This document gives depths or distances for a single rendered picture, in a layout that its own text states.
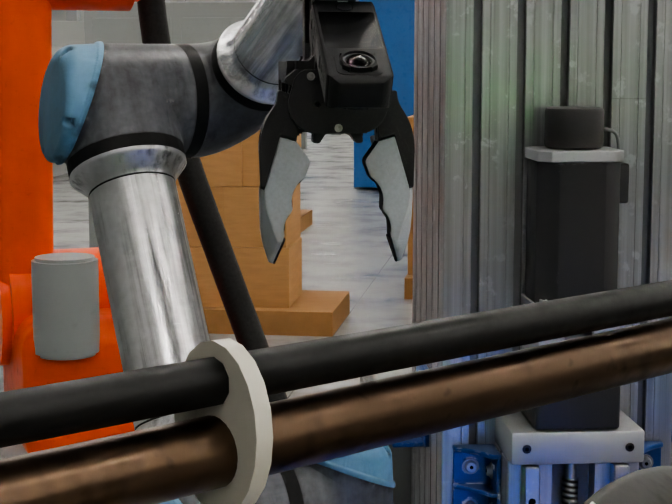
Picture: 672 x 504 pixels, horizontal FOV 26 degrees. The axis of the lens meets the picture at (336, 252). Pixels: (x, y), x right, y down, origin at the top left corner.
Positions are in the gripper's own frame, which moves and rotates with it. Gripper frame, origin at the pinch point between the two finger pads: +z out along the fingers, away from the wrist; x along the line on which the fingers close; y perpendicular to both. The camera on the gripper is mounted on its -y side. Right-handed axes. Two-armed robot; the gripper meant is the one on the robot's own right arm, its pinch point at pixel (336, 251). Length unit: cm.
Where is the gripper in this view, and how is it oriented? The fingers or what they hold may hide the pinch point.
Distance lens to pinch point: 106.7
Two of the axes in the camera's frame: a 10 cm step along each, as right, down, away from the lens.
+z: 0.0, 9.9, 1.3
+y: -1.4, -1.3, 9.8
